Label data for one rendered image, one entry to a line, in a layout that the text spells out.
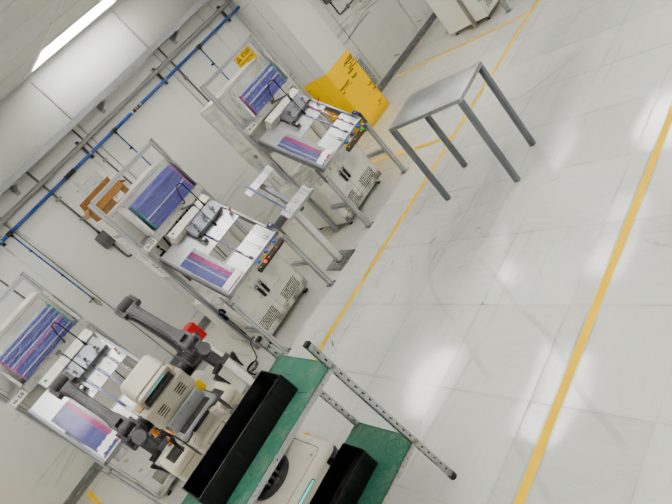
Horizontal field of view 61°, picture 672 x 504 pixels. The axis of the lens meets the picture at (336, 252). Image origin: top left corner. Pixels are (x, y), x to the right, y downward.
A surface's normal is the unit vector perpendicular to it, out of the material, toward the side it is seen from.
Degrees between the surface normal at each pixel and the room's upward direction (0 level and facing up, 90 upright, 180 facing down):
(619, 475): 0
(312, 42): 90
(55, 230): 90
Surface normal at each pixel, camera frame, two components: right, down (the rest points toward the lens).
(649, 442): -0.64, -0.65
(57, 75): 0.58, -0.07
